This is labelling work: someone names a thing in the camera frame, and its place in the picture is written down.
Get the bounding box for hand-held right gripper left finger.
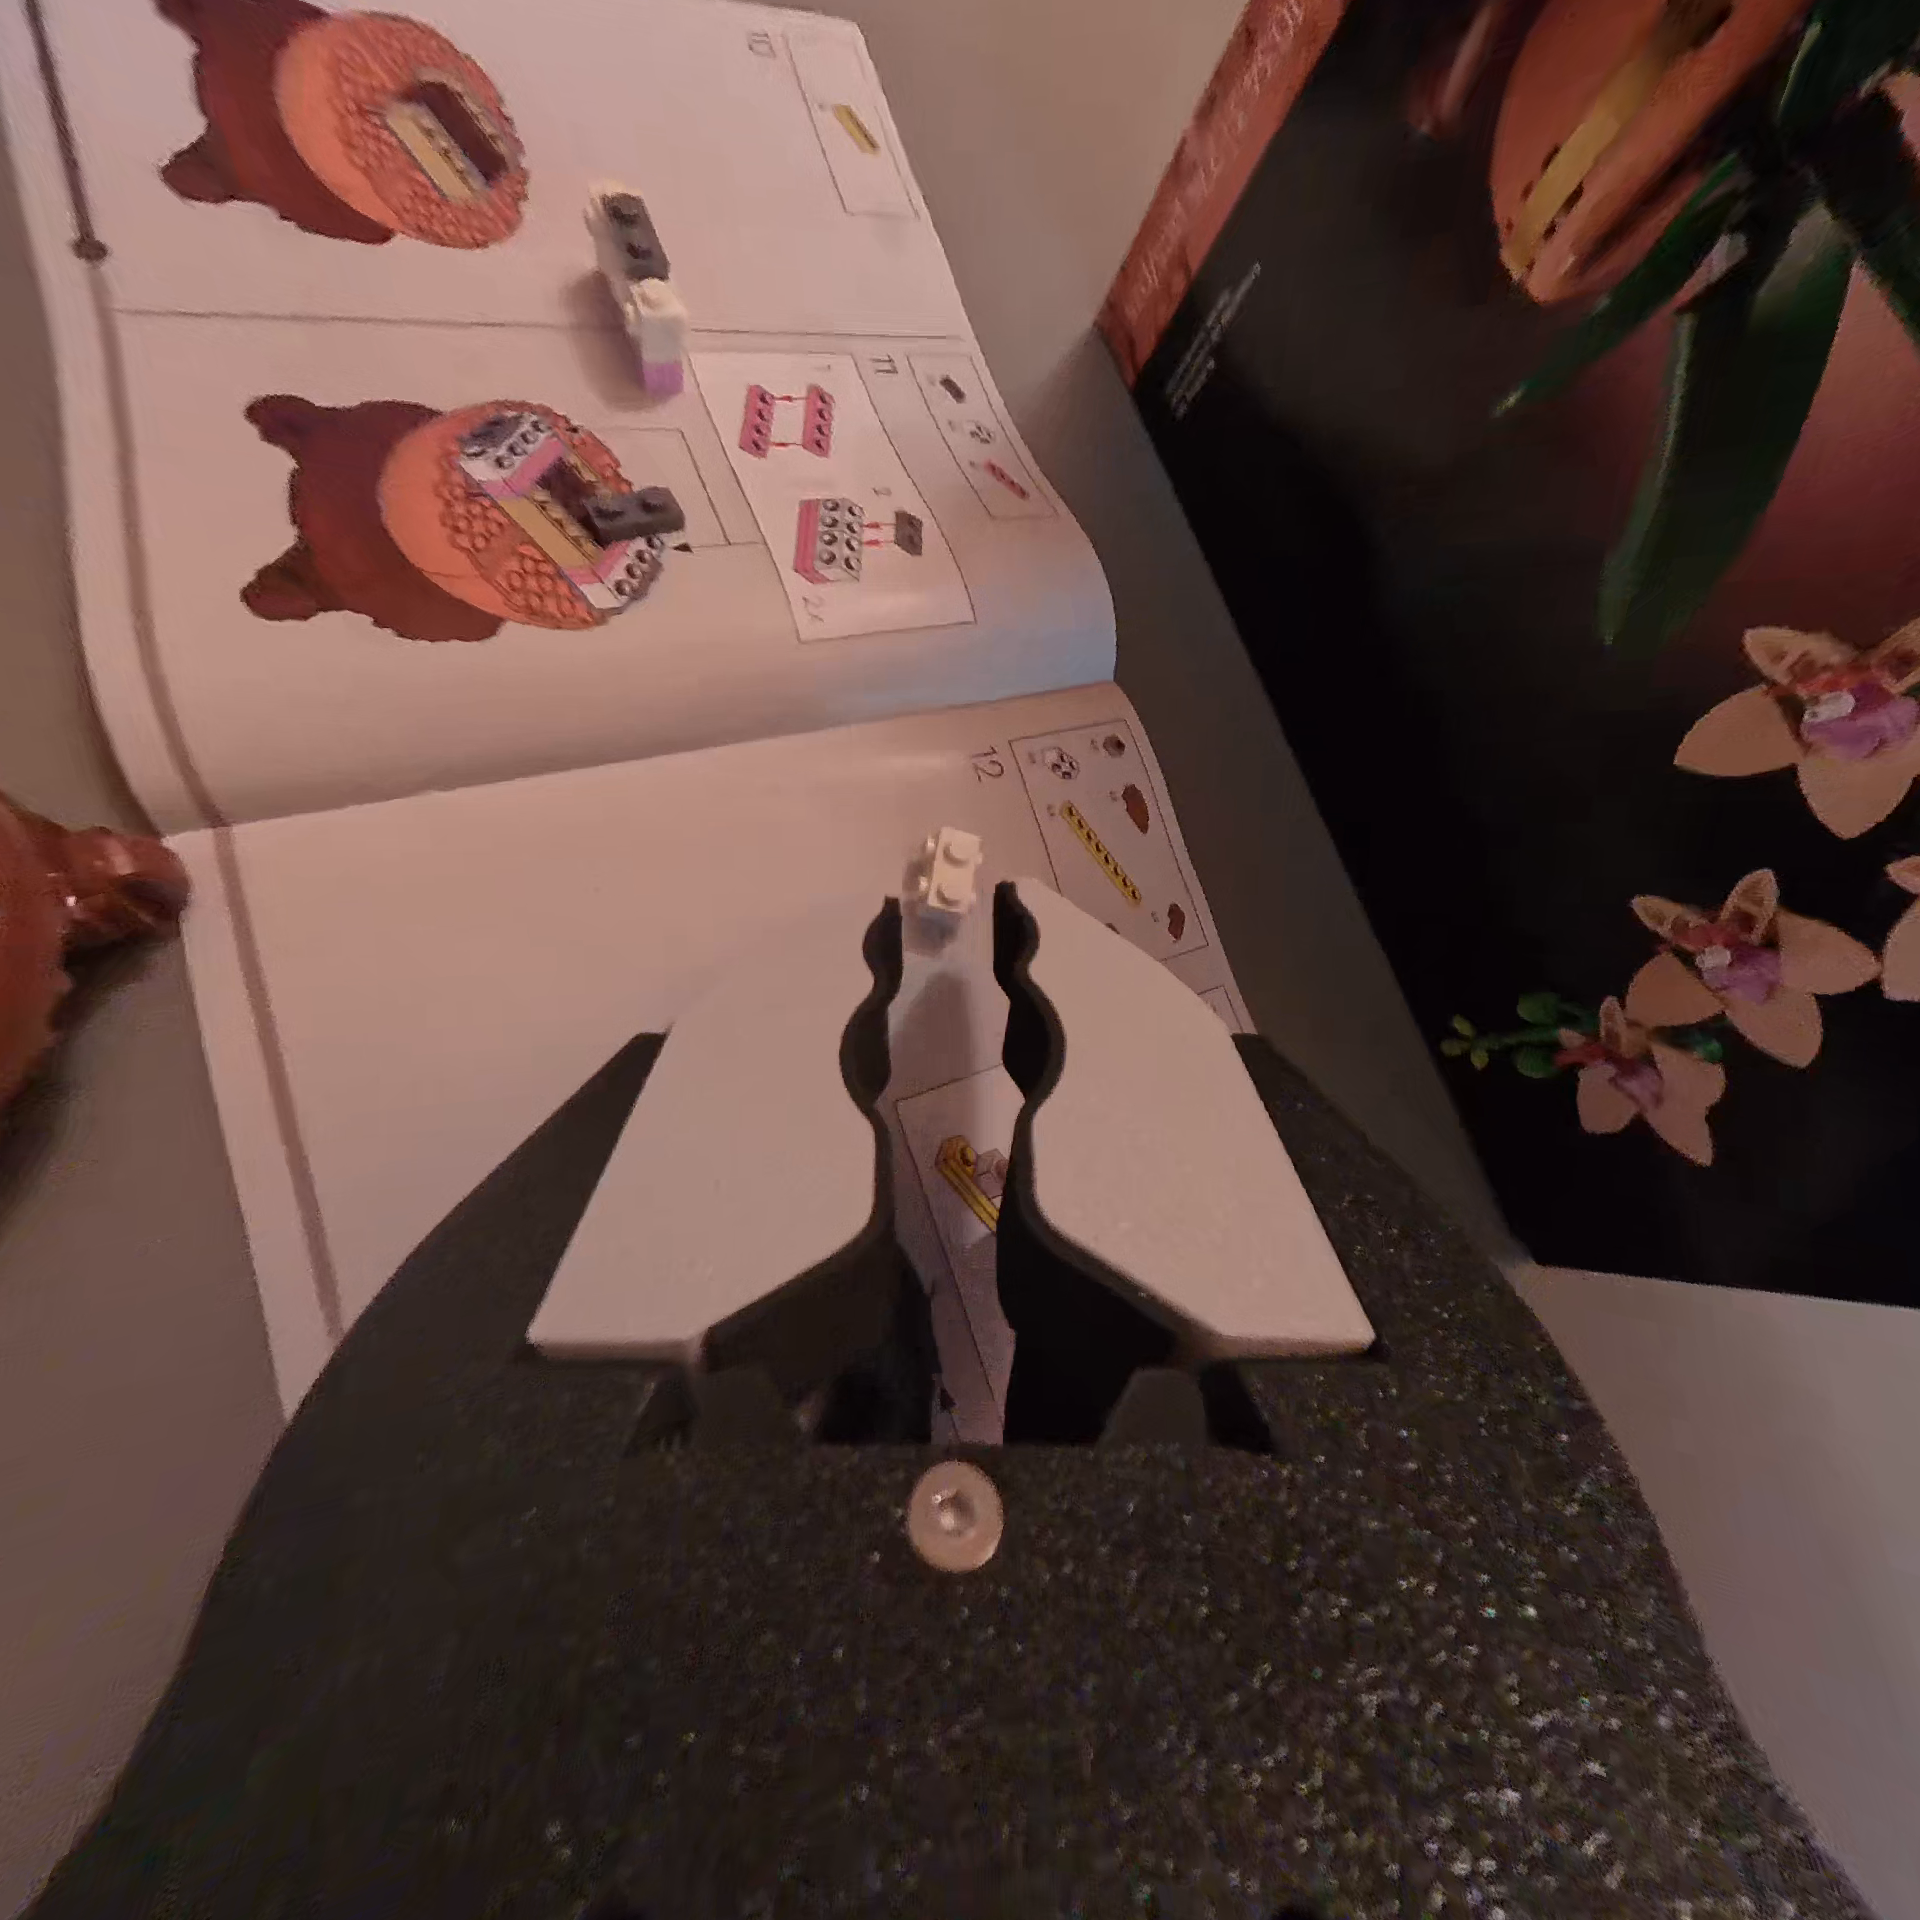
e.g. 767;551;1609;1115
526;896;902;1370

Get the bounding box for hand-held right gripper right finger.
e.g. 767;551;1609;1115
998;886;1375;1370

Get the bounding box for grey desk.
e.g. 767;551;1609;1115
0;0;1920;1920

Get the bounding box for open building instruction booklet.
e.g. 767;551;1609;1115
0;0;1261;1416

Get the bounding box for dark building set box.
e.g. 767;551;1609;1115
1095;0;1920;1307

